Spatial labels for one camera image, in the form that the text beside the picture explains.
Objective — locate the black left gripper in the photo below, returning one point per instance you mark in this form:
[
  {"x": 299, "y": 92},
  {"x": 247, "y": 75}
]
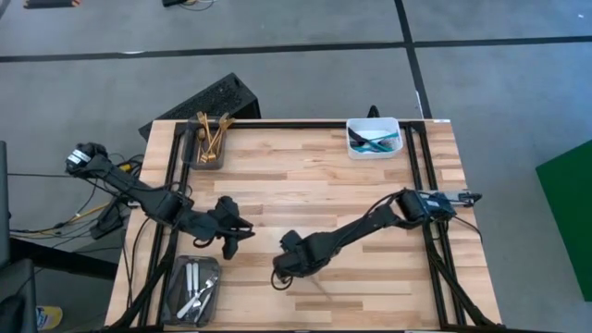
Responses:
[{"x": 224, "y": 226}]

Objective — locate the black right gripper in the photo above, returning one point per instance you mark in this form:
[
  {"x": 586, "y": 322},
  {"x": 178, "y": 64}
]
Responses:
[{"x": 296, "y": 263}]

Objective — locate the gold cutlery piece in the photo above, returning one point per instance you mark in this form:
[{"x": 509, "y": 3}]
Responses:
[{"x": 217, "y": 139}]

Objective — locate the teal strip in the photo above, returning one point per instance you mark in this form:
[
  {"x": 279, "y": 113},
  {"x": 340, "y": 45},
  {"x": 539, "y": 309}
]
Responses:
[{"x": 388, "y": 136}]

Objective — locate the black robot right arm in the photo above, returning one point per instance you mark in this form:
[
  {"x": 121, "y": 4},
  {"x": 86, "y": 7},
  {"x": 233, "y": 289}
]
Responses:
[{"x": 356, "y": 229}]

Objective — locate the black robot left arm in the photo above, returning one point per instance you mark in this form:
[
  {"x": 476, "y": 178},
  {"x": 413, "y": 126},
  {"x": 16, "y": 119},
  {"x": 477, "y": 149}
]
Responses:
[{"x": 157, "y": 203}]

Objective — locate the grey translucent flat tray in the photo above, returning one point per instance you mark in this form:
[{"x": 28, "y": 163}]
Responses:
[{"x": 173, "y": 277}]

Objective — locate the grey translucent plastic bin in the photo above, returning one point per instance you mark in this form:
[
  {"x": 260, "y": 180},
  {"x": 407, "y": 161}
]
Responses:
[{"x": 208, "y": 165}]

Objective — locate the black power box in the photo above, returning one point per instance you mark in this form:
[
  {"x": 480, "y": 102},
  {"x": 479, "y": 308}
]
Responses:
[{"x": 108, "y": 222}]

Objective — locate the black perforated computer case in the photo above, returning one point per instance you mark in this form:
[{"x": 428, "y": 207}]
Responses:
[{"x": 213, "y": 97}]

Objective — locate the white plastic bin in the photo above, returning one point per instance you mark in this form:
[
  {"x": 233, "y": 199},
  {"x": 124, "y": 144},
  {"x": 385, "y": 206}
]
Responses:
[{"x": 370, "y": 121}]

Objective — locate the small black stand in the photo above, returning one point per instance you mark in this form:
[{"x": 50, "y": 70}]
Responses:
[{"x": 373, "y": 113}]

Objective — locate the dark floor bar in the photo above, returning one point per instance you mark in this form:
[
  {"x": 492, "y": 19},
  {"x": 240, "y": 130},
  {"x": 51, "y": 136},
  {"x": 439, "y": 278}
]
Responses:
[{"x": 55, "y": 259}]

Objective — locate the long black floor tape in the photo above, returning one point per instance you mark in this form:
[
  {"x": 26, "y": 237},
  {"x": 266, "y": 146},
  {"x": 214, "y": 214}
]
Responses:
[{"x": 231, "y": 50}]

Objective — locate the yellow blue floor object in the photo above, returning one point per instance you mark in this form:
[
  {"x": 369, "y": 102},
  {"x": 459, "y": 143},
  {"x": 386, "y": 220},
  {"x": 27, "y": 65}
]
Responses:
[{"x": 48, "y": 318}]

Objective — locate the short black floor tape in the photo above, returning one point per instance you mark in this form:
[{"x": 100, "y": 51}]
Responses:
[{"x": 411, "y": 69}]

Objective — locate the green floor mat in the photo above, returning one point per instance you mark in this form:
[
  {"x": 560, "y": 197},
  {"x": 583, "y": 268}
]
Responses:
[{"x": 569, "y": 222}]

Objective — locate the orange black floor object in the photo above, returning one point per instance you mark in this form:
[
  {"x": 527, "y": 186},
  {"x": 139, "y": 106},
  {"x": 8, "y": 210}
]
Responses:
[{"x": 51, "y": 3}]

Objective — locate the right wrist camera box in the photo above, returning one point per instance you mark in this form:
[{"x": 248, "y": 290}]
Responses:
[{"x": 290, "y": 238}]

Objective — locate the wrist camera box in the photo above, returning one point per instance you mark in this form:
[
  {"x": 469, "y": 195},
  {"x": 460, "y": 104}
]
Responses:
[
  {"x": 290, "y": 238},
  {"x": 229, "y": 205}
]

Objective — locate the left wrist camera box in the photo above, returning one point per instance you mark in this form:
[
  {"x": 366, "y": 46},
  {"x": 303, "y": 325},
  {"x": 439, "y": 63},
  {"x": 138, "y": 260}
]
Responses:
[{"x": 229, "y": 205}]

